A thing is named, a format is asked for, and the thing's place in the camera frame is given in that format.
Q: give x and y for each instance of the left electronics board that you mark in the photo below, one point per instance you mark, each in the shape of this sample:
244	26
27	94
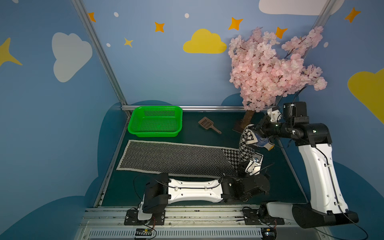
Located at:
142	234

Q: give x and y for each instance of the right electronics board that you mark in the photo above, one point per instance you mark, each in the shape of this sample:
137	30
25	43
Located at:
268	234

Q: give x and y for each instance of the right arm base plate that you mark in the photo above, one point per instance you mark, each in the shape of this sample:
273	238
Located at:
260	217

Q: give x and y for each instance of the black white knitted scarf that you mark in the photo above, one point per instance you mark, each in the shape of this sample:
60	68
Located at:
183	160

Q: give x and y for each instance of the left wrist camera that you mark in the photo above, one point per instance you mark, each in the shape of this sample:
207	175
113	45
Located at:
255	164

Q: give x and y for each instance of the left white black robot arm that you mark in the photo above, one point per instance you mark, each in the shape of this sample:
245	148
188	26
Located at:
161	190

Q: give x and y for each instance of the aluminium frame post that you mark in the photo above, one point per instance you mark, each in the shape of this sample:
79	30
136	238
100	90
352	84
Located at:
320	22
90	29

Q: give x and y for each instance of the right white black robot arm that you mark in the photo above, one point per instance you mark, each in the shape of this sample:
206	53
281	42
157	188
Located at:
327	206

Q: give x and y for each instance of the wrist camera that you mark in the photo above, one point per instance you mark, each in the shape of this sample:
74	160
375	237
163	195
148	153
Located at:
274	114
255	164

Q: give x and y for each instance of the green plastic basket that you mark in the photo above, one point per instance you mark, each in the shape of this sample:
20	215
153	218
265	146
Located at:
156	121

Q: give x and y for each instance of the electronics board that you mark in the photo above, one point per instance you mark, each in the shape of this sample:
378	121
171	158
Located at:
142	234
268	234

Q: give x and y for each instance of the brown plastic litter scoop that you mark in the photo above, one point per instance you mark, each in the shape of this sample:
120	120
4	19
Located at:
208	124

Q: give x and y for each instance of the right aluminium frame post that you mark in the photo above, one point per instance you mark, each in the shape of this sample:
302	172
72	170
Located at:
320	22

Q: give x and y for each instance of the left aluminium frame post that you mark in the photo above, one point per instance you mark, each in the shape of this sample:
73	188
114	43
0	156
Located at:
90	29

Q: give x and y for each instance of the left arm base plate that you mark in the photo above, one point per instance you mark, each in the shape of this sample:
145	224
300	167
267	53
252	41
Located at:
135	217

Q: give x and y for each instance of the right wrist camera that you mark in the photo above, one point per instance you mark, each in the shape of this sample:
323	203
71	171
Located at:
274	114

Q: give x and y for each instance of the pink artificial cherry blossom tree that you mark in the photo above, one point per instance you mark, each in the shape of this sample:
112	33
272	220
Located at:
262	76

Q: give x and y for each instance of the aluminium front rail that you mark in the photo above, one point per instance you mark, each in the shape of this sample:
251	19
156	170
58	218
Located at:
223	222

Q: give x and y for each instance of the aluminium frame back bar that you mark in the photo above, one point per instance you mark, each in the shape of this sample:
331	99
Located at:
195	108

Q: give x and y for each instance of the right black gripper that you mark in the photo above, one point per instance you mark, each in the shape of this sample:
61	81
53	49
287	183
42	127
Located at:
261	130

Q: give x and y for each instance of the blue white work glove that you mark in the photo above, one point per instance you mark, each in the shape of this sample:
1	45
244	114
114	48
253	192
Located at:
264	143

